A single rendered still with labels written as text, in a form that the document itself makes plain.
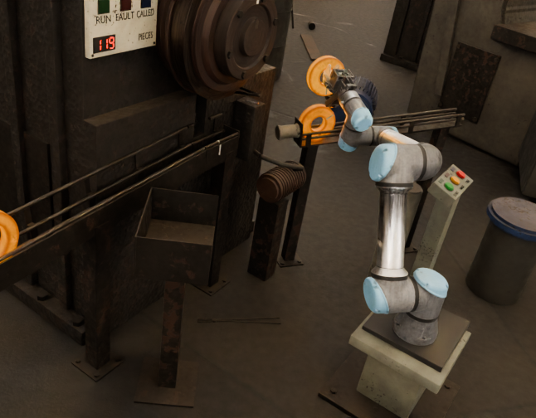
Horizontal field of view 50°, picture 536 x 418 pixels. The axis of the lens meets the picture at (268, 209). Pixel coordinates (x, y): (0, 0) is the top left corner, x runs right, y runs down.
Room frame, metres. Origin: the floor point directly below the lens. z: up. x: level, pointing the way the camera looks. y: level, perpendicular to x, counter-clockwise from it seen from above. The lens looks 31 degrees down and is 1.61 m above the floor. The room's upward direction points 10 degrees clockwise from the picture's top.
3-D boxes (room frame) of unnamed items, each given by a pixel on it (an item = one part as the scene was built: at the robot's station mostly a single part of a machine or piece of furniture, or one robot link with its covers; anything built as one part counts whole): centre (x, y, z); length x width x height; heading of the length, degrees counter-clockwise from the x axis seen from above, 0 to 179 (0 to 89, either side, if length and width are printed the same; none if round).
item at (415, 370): (1.50, -0.56, 0.28); 0.32 x 0.32 x 0.04; 60
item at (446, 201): (2.12, -0.73, 0.31); 0.24 x 0.16 x 0.62; 151
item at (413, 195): (2.17, -0.57, 0.26); 0.12 x 0.12 x 0.52
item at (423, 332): (1.50, -0.56, 0.37); 0.15 x 0.15 x 0.10
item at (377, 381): (1.50, -0.56, 0.13); 0.40 x 0.40 x 0.26; 60
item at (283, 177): (2.11, -0.04, 0.27); 0.22 x 0.13 x 0.53; 151
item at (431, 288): (1.50, -0.55, 0.49); 0.13 x 0.12 x 0.14; 108
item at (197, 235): (1.35, 0.24, 0.36); 0.26 x 0.20 x 0.72; 6
